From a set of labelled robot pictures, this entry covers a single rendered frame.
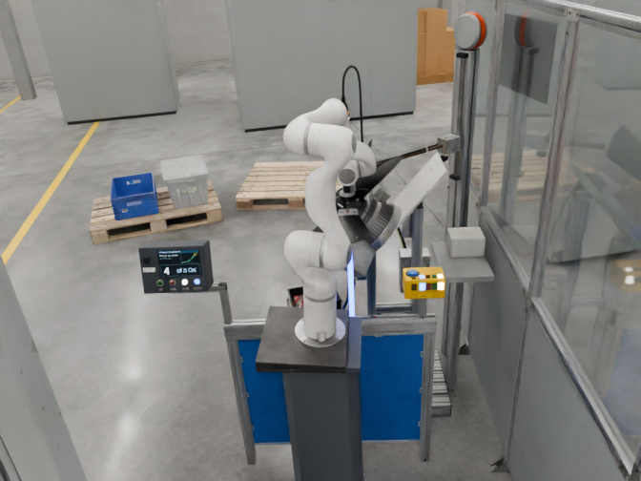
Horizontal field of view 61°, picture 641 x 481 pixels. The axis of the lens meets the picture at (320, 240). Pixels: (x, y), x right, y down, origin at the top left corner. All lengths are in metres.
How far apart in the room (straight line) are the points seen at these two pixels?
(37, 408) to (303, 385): 1.48
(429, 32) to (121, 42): 5.19
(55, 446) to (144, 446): 2.48
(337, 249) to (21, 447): 1.25
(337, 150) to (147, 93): 8.04
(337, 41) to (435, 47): 2.98
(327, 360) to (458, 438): 1.25
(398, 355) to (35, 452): 1.92
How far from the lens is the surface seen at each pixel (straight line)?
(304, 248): 1.81
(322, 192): 1.71
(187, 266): 2.21
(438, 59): 10.63
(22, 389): 0.66
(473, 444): 3.03
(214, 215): 5.30
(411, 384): 2.58
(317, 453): 2.33
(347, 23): 8.00
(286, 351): 2.00
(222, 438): 3.10
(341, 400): 2.11
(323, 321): 1.97
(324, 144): 1.65
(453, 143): 2.76
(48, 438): 0.71
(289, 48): 7.89
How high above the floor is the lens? 2.24
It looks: 28 degrees down
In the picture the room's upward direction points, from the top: 4 degrees counter-clockwise
